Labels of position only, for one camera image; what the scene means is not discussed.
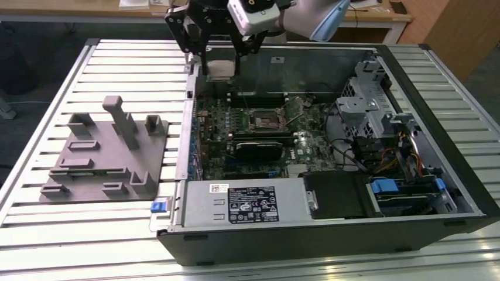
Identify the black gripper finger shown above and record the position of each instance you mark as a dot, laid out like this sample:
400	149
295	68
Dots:
249	47
183	32

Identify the silver square CPU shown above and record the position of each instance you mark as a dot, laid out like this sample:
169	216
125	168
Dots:
221	69

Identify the CPU socket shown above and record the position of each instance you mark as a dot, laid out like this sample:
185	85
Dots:
267	120

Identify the grey case latch block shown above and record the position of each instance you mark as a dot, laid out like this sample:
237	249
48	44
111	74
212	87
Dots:
191	59

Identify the white box on desk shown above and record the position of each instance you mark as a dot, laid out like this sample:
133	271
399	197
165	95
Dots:
135	3

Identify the thin metal locking lever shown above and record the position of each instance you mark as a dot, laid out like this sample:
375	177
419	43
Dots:
244	104
297	115

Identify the wooden desk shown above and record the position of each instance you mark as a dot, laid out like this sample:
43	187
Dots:
77	10

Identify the metal drive cage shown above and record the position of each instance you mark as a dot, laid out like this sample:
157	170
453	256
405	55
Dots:
355	108

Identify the black graphics card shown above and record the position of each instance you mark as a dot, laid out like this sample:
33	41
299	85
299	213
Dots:
257	150

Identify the green motherboard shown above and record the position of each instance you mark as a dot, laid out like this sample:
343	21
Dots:
312	152

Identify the small silver heatsink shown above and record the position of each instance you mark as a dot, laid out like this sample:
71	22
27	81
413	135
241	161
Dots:
297	170

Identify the grey parts rack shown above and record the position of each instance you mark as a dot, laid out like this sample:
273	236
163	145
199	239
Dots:
148	158

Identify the grey chair base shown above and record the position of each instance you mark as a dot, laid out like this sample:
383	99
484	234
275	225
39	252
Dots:
7	109

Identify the wooden cabinet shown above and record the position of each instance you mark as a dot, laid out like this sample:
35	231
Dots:
460	29

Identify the green RAM stick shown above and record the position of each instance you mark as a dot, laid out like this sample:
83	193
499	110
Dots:
84	174

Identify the grey power supply with label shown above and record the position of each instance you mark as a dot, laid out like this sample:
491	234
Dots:
203	205

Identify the black plastic shroud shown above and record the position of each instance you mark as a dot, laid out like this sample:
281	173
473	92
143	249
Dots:
336	196

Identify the hard disk in blue carrier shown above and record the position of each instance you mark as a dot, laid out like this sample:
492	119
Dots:
380	187

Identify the blue case latch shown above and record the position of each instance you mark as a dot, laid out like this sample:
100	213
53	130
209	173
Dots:
157	206

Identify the blue plastic drive tab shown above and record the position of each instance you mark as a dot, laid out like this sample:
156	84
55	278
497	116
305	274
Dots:
439	185

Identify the black open PC case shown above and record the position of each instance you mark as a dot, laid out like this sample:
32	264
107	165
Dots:
273	246

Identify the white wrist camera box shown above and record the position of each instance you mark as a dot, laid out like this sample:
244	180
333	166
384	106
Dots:
256	17

